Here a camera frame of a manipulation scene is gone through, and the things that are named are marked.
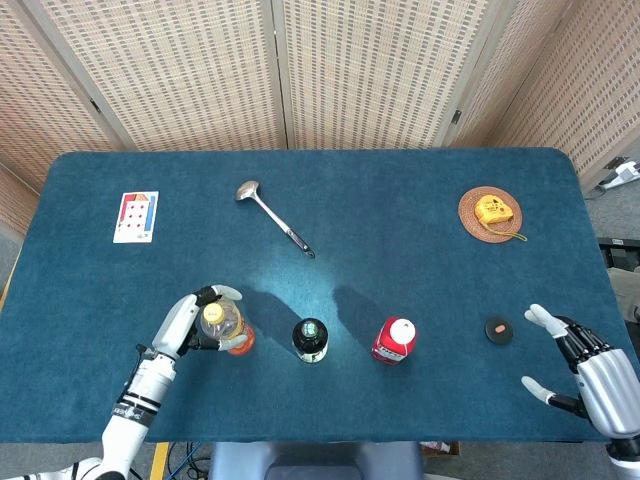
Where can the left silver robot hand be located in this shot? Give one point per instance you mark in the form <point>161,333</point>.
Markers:
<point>175,325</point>

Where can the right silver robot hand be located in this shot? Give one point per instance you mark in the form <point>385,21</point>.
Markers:
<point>612,390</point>

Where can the orange iced tea bottle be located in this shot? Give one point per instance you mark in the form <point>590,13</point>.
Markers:
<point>222,322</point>

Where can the red NFC juice bottle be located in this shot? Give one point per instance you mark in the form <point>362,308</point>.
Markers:
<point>392,342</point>

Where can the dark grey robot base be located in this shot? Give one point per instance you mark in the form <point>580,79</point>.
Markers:
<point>315,460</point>

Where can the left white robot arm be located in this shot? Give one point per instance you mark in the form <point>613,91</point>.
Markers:
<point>145,385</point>

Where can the beige bag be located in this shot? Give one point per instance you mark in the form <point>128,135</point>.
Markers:
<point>630,290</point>

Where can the playing card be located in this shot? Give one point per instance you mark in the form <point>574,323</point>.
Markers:
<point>135,217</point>

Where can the black round disc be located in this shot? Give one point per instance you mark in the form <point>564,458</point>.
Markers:
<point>492,337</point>

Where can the dark tea bottle black cap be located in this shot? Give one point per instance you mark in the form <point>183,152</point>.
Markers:
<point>310,337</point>

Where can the steel ladle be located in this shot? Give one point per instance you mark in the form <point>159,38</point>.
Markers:
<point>246,191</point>

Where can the small cardboard box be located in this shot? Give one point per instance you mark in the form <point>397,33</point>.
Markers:
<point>440,448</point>

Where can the blue felt tablecloth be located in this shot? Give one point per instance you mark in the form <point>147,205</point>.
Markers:
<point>350,405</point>

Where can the white device on floor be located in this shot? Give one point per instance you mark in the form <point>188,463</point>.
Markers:
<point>625,175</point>

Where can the yellow tape measure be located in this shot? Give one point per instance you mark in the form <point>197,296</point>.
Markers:
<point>492,210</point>

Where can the round woven rattan coaster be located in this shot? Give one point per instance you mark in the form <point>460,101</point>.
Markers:
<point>470,222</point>

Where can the woven folding screen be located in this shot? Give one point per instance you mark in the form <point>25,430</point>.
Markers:
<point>200,75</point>

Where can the black equipment frame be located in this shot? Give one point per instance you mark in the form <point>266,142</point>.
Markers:
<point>617,243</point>

